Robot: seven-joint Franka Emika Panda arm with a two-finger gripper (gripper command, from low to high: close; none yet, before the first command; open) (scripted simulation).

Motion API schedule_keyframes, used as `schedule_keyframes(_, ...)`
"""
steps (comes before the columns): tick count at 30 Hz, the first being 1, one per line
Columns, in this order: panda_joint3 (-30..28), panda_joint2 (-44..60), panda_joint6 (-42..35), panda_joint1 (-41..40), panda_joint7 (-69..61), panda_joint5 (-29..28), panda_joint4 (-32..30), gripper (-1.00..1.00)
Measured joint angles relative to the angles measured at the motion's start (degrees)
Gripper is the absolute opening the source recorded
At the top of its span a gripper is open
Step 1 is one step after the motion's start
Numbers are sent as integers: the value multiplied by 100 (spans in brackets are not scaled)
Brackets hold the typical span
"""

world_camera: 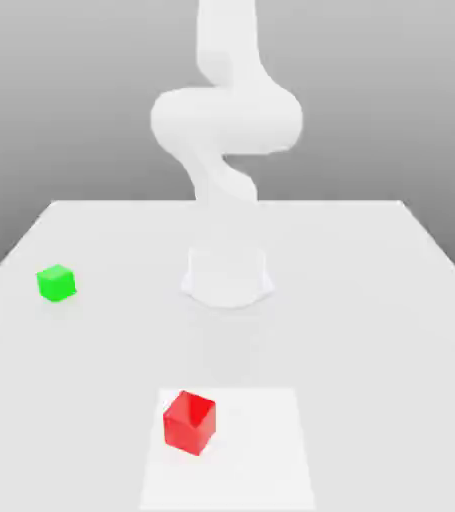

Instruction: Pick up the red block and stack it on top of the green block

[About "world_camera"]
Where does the small red cube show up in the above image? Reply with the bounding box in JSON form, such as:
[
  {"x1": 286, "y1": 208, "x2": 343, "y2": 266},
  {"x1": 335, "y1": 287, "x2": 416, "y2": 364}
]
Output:
[{"x1": 162, "y1": 390, "x2": 217, "y2": 457}]

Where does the small green cube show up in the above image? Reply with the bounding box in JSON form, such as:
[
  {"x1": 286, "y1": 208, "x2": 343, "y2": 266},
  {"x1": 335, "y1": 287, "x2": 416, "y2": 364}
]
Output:
[{"x1": 35, "y1": 263, "x2": 78, "y2": 303}]

